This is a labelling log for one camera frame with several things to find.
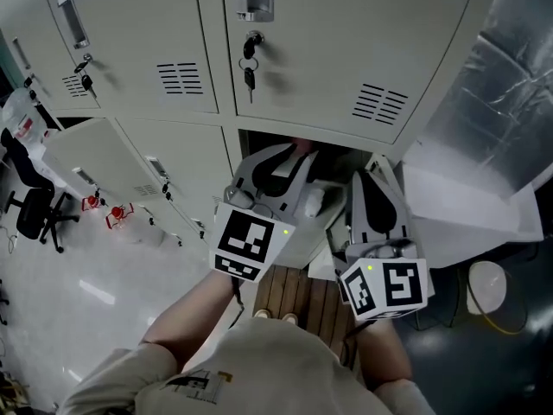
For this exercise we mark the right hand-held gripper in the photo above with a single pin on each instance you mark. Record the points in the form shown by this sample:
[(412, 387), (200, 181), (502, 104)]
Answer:
[(402, 283)]

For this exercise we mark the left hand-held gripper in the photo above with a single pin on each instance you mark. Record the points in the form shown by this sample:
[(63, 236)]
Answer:
[(246, 240)]

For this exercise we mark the grey metal locker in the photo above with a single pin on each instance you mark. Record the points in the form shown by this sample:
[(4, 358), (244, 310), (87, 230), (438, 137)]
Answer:
[(324, 37)]

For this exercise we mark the person's left forearm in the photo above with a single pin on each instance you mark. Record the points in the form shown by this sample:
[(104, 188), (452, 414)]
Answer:
[(194, 318)]

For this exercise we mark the person's right forearm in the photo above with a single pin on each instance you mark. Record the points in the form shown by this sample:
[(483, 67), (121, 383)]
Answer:
[(384, 357)]

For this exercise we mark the black-headed keys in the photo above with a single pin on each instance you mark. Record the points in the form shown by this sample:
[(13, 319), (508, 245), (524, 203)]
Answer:
[(86, 82), (31, 88), (249, 74)]

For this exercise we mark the small white bottle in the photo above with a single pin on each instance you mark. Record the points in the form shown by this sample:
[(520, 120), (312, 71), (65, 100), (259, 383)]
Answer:
[(313, 203)]

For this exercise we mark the wooden slat platform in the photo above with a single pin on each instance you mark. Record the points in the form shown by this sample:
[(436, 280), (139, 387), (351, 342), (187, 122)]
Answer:
[(311, 301)]

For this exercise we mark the person's right shoe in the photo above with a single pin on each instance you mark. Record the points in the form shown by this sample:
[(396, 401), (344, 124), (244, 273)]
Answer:
[(290, 318)]

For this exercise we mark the person's shoe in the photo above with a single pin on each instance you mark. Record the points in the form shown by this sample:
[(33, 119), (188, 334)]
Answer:
[(290, 318), (261, 313)]

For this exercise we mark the person's left shoe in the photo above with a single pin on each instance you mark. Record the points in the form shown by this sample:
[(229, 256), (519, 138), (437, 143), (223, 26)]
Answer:
[(261, 313)]

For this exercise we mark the silver foil-wrapped column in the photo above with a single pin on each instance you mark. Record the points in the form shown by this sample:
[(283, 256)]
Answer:
[(497, 102)]

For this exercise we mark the person's beige shirt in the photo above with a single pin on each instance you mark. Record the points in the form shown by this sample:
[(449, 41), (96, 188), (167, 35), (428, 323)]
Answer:
[(268, 374)]

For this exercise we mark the white water dispenser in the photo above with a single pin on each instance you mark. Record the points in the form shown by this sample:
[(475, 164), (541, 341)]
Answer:
[(45, 162)]

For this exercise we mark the black office chair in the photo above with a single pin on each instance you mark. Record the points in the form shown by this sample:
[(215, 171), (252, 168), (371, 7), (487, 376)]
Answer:
[(30, 214)]

